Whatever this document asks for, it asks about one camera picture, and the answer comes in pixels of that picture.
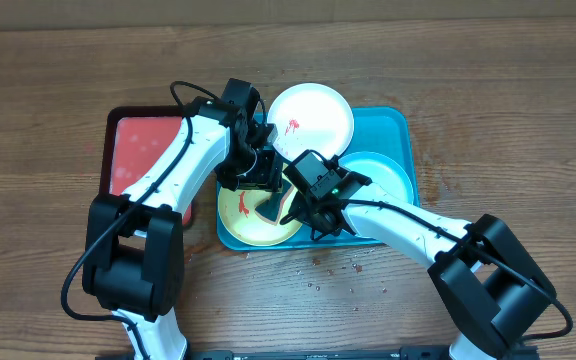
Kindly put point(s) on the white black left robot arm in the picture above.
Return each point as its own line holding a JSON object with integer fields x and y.
{"x": 133, "y": 258}

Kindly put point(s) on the teal plastic tray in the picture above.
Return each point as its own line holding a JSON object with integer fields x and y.
{"x": 382, "y": 130}

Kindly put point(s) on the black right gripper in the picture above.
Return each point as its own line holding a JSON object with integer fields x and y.
{"x": 312, "y": 211}

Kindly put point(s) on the yellow-green plate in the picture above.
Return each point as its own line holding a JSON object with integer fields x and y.
{"x": 236, "y": 211}

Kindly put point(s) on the white plate with red stain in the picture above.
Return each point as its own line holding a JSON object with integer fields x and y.
{"x": 311, "y": 116}

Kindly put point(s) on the red tray with dark rim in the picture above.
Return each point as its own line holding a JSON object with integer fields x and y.
{"x": 135, "y": 138}

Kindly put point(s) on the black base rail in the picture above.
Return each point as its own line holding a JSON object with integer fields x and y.
{"x": 426, "y": 352}

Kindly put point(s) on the light blue plate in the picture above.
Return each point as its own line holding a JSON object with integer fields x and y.
{"x": 383, "y": 171}

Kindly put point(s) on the dark green sponge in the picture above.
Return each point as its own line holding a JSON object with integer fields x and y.
{"x": 269, "y": 210}

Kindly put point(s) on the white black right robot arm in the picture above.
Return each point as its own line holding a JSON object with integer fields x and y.
{"x": 491, "y": 287}

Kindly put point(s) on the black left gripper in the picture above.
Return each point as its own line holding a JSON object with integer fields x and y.
{"x": 268, "y": 177}

